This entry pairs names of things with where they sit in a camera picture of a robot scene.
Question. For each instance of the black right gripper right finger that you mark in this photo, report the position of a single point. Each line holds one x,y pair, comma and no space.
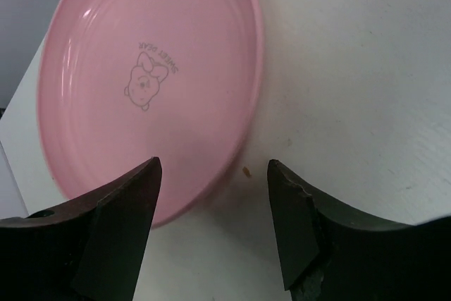
329,250

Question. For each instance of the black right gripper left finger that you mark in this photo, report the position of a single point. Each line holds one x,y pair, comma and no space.
88,248

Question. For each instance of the pink round plate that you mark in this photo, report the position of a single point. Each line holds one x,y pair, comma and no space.
122,81

